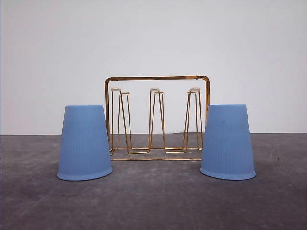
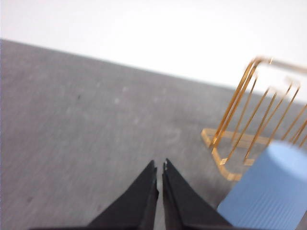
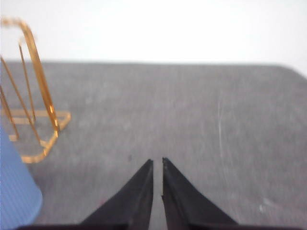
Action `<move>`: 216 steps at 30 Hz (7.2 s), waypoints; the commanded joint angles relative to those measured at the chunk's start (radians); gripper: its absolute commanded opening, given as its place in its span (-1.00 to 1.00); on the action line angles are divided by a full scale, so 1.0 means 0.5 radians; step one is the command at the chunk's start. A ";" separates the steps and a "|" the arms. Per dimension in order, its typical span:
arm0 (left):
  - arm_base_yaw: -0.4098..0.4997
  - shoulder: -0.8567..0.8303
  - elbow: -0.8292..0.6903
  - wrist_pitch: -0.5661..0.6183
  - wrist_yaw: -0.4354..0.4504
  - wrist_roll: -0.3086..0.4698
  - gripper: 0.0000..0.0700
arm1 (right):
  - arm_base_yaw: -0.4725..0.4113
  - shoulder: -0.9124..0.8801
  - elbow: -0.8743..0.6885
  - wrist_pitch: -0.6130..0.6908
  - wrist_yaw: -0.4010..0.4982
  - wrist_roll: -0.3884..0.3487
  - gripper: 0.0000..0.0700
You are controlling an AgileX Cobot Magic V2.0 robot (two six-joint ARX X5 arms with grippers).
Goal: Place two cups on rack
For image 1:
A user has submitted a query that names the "blue ribbed cup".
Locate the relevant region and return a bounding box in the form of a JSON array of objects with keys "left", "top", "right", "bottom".
[
  {"left": 200, "top": 104, "right": 256, "bottom": 180},
  {"left": 57, "top": 105, "right": 112, "bottom": 181}
]

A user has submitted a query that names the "left blue ribbed cup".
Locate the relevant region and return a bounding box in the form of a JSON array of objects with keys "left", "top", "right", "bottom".
[{"left": 57, "top": 105, "right": 112, "bottom": 181}]

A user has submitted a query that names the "gold wire cup rack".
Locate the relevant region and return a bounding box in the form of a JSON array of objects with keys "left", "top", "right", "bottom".
[{"left": 105, "top": 76, "right": 211, "bottom": 161}]

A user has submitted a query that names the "right blue ribbed cup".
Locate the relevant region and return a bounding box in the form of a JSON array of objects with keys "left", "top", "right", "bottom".
[{"left": 200, "top": 104, "right": 256, "bottom": 180}]

